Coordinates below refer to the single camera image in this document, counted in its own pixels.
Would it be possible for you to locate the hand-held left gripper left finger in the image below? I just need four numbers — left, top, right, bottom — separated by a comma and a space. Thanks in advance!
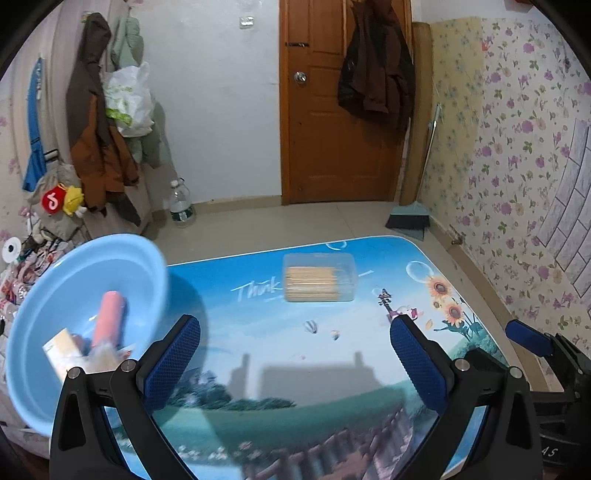
48, 314, 202, 480

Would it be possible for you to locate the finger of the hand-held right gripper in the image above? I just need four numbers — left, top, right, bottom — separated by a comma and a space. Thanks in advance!
505, 319, 573, 365
463, 347, 513, 370

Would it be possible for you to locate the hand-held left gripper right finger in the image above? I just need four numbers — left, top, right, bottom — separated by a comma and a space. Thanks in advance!
389, 315, 548, 480

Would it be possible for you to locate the pink cylindrical roll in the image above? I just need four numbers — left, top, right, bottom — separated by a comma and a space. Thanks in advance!
90, 291, 127, 356

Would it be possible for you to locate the clear toothpick box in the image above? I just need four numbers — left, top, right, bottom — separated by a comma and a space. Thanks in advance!
281, 251, 360, 303

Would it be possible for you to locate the light blue plastic basin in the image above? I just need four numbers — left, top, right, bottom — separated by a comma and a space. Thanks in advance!
7, 234, 169, 437

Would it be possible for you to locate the grey brick pattern panel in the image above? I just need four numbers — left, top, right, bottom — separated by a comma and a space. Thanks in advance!
536, 115, 591, 296

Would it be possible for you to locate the grey broom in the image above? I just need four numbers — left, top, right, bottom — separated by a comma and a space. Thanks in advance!
385, 104, 443, 241

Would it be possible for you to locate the clear water bottle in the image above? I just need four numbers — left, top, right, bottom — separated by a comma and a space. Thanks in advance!
168, 178, 197, 228

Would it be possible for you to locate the pile of red white clutter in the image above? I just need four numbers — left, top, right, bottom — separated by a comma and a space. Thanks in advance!
0, 249, 61, 324

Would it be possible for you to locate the grey canvas bag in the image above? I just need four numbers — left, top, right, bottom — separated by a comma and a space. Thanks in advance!
25, 150, 93, 241

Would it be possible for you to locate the yellow plush charm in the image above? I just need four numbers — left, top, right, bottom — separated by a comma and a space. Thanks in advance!
65, 185, 88, 217

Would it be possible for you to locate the red plush charm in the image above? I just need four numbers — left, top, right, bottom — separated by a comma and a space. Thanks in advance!
41, 183, 69, 215

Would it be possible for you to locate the brown leaning board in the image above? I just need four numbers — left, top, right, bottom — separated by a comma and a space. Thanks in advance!
398, 21, 435, 206

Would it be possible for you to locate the brown and orange jacket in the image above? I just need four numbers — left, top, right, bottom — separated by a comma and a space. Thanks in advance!
65, 12, 141, 227

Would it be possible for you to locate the brown wooden door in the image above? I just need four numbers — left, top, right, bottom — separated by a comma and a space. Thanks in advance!
278, 0, 414, 206

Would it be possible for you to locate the white green plastic bag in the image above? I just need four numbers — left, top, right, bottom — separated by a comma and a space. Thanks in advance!
102, 61, 155, 138

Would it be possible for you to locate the dark brown hanging jacket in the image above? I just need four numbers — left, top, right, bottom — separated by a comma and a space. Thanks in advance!
337, 0, 415, 132

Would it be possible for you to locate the pale green jacket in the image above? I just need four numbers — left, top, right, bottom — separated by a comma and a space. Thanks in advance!
108, 16, 171, 167

